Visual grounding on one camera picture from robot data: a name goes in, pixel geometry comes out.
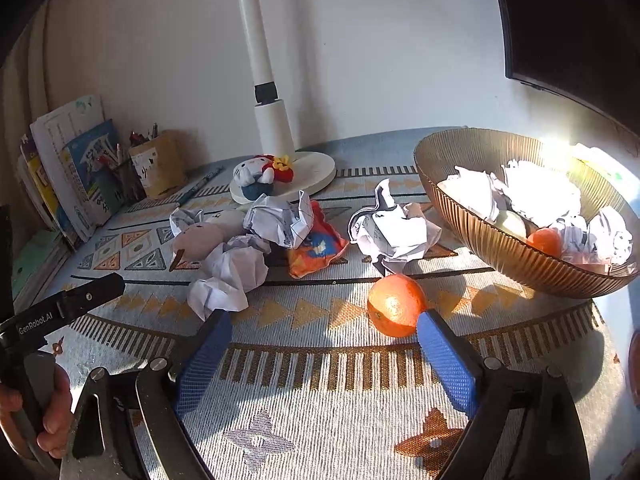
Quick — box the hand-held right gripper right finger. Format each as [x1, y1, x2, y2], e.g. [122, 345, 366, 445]
[416, 310, 591, 480]

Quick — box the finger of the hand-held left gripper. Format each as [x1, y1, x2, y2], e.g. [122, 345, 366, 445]
[62, 274, 127, 313]

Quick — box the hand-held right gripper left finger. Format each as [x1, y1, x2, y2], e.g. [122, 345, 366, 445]
[59, 309, 234, 480]

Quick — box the orange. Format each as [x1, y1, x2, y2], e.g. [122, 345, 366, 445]
[367, 274, 428, 338]
[526, 227, 563, 257]

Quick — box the white paper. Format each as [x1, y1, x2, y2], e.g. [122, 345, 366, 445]
[187, 235, 271, 321]
[440, 166, 508, 221]
[243, 190, 315, 250]
[502, 159, 583, 228]
[169, 208, 206, 241]
[555, 206, 635, 266]

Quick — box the amber ribbed glass bowl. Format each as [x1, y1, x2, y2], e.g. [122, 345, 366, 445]
[413, 128, 640, 300]

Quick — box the paper with black print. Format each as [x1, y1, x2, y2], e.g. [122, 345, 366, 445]
[348, 178, 443, 277]

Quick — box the pale round fruit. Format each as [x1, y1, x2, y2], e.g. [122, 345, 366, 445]
[492, 209, 528, 241]

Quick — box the person's left hand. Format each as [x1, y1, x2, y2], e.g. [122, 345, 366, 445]
[0, 362, 74, 461]

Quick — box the green flat book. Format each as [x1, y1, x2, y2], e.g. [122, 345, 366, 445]
[10, 230, 71, 306]

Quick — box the black mesh pen holder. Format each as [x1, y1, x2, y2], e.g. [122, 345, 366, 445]
[107, 157, 148, 206]

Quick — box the yellow book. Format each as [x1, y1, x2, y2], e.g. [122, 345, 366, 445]
[19, 132, 83, 246]

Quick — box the patterned woven table mat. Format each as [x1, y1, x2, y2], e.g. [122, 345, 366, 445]
[15, 127, 631, 480]

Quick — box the bunch of pens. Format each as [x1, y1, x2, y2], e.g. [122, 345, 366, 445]
[97, 142, 123, 168]
[129, 121, 161, 147]

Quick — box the brown paper pen holder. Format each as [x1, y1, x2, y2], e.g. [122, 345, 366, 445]
[129, 130, 188, 200]

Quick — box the blue pen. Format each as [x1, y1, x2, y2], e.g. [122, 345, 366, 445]
[176, 166, 224, 207]

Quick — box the orange and blue snack packet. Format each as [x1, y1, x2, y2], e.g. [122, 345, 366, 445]
[287, 200, 350, 280]

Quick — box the white paper booklet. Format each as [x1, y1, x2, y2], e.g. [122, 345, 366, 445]
[30, 94, 108, 161]

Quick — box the white cat plush toy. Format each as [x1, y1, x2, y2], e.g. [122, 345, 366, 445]
[232, 154, 296, 198]

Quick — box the white desk lamp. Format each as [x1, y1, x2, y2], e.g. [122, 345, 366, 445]
[229, 0, 337, 206]

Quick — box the black monitor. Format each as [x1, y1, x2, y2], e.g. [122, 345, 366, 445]
[487, 0, 640, 131]

